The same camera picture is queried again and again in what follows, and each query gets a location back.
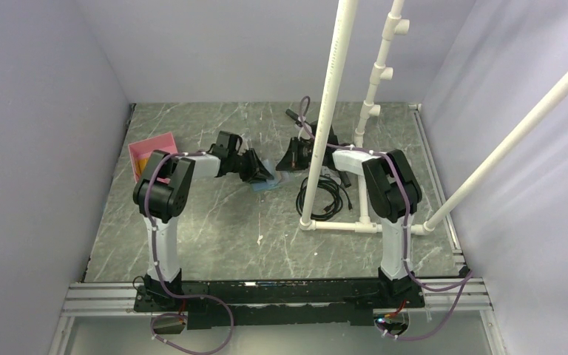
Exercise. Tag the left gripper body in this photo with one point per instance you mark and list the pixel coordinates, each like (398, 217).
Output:
(244, 164)

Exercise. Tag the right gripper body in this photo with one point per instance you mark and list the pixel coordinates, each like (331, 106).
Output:
(305, 154)

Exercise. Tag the green card holder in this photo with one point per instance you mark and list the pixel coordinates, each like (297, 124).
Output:
(279, 179)

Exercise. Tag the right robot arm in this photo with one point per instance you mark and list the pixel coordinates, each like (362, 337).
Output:
(391, 189)

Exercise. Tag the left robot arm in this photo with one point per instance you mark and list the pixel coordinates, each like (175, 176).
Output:
(163, 177)

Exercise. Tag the stack of credit cards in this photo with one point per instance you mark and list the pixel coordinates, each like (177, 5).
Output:
(140, 165)

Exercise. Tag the black foam tube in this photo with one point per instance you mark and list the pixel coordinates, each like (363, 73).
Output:
(308, 131)

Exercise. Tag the pink plastic bin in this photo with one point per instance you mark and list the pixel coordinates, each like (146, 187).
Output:
(164, 142)

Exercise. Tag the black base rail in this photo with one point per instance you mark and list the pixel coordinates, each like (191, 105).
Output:
(211, 303)

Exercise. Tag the white PVC pipe frame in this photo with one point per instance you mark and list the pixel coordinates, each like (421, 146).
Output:
(396, 25)

